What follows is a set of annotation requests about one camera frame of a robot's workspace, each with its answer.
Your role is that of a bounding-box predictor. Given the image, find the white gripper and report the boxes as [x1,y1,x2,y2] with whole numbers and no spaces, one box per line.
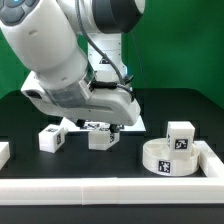
[21,72,140,133]

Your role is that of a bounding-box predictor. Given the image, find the white round stool seat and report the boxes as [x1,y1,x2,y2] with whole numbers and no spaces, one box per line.
[142,138,200,176]

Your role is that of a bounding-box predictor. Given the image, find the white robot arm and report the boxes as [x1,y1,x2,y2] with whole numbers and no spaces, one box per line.
[0,0,145,126]

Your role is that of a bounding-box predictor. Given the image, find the white marker sheet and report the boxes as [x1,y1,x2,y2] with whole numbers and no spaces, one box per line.
[60,116,146,132]

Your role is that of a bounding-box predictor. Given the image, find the white obstacle frame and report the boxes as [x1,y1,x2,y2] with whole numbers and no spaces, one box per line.
[0,141,224,206]

